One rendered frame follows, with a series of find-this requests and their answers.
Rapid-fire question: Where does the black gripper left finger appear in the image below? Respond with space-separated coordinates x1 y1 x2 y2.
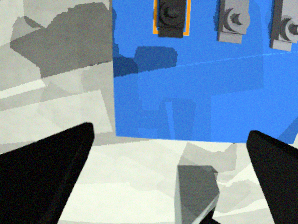
0 123 94 224

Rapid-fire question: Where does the blue flat plate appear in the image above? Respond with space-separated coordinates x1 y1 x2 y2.
112 0 298 144

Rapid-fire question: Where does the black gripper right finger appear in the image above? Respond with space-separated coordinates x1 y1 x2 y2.
246 131 298 224

